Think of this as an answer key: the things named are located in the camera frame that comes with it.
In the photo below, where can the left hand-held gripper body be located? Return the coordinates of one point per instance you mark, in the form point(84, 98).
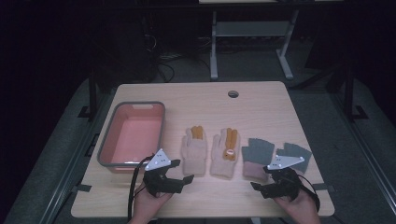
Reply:
point(162, 183)

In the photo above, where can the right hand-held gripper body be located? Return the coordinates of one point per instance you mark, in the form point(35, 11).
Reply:
point(285, 185)

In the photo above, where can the plain beige knit glove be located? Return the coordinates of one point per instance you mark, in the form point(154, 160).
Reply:
point(194, 152)

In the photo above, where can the grey and pink fingerless glove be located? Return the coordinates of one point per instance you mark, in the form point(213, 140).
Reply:
point(257, 155)
point(297, 151)

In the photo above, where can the beige glove with orange animal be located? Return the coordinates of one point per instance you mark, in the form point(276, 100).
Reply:
point(224, 161)

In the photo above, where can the pink basin with grey rim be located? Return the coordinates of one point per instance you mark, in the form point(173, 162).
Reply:
point(134, 140)

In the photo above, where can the person's left hand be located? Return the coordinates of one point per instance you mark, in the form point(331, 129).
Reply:
point(148, 207)

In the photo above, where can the person's right hand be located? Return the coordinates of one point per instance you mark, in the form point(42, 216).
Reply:
point(303, 210)

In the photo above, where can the black table clamp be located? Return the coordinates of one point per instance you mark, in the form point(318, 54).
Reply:
point(81, 188)
point(325, 187)

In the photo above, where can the black metal stand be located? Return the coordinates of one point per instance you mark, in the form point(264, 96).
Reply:
point(92, 93)
point(349, 93)

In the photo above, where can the grey metal rail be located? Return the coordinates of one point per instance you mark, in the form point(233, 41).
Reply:
point(364, 149)
point(73, 161)

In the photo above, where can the white metal desk frame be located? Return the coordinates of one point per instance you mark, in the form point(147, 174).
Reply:
point(249, 28)

